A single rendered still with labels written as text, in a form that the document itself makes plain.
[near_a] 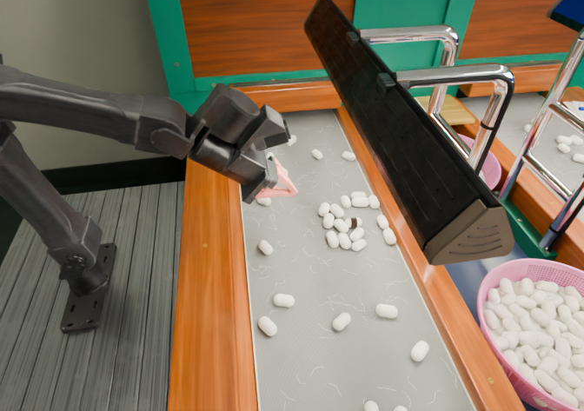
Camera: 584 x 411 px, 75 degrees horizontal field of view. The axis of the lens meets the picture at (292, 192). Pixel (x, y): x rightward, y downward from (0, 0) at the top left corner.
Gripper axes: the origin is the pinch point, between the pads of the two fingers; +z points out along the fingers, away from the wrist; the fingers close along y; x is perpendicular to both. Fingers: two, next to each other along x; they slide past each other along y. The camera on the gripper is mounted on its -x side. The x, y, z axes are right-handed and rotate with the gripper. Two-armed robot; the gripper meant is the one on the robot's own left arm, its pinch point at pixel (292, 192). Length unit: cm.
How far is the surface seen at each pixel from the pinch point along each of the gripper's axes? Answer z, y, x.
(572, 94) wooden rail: 78, 41, -54
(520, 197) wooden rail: 48, 3, -25
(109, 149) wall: -15, 120, 98
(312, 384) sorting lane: 6.3, -29.1, 10.2
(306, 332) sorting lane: 6.8, -21.0, 9.7
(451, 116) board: 43, 33, -26
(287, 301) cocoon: 3.8, -16.1, 9.9
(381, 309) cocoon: 15.2, -20.1, 0.1
